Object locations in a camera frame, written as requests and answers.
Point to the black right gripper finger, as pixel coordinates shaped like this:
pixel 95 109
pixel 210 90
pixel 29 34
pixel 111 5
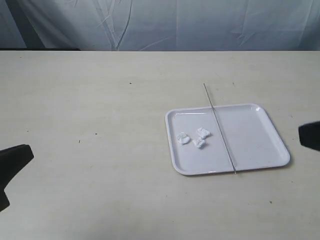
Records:
pixel 309 135

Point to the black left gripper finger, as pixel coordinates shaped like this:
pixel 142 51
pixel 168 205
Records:
pixel 13 160
pixel 4 201

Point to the white foam cube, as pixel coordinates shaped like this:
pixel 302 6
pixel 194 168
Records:
pixel 183 138
pixel 203 133
pixel 199 142

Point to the thin metal skewer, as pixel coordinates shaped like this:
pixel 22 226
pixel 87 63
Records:
pixel 220 129

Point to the white plastic tray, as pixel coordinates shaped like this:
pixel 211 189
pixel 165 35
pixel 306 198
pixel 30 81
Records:
pixel 252 139

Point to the pale blue backdrop curtain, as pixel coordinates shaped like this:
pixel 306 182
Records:
pixel 160 25

